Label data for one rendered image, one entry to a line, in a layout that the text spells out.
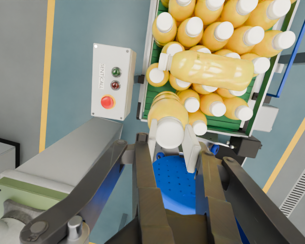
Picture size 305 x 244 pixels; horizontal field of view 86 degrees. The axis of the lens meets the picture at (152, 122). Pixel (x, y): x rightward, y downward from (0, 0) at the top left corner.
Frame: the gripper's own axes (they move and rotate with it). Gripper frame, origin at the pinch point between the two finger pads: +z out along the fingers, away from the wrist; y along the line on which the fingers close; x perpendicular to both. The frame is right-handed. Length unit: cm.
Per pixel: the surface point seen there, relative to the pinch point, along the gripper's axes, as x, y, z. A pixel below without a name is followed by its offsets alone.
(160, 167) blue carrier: -23.6, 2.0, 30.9
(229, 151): -54, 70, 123
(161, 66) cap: 8.6, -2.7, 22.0
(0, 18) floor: 30, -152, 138
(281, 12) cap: 24.2, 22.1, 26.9
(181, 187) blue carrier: -23.5, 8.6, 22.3
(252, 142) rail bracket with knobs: -11, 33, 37
